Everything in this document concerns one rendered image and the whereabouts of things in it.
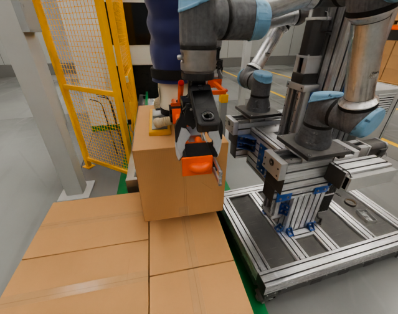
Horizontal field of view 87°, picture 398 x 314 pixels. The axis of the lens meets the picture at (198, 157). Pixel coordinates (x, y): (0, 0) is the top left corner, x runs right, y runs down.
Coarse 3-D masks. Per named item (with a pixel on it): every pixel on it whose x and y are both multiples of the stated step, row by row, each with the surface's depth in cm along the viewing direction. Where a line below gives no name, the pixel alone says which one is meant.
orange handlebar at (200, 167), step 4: (216, 84) 124; (220, 88) 115; (224, 88) 114; (212, 92) 110; (216, 92) 110; (220, 92) 111; (224, 92) 111; (172, 100) 95; (176, 116) 77; (196, 140) 60; (200, 140) 60; (192, 164) 49; (196, 164) 49; (200, 164) 49; (204, 164) 49; (208, 164) 49; (192, 168) 49; (196, 168) 49; (200, 168) 49; (204, 168) 49; (208, 168) 49; (196, 172) 49; (200, 172) 49
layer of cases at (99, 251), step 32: (64, 224) 118; (96, 224) 118; (128, 224) 118; (160, 224) 118; (192, 224) 118; (32, 256) 102; (64, 256) 102; (96, 256) 102; (128, 256) 102; (160, 256) 102; (192, 256) 102; (224, 256) 102; (32, 288) 89; (64, 288) 89; (96, 288) 89; (128, 288) 89; (160, 288) 89; (192, 288) 89; (224, 288) 89
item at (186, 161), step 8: (192, 144) 55; (200, 144) 55; (184, 152) 51; (192, 152) 51; (200, 152) 51; (208, 152) 51; (184, 160) 49; (192, 160) 49; (200, 160) 49; (208, 160) 50; (184, 168) 50
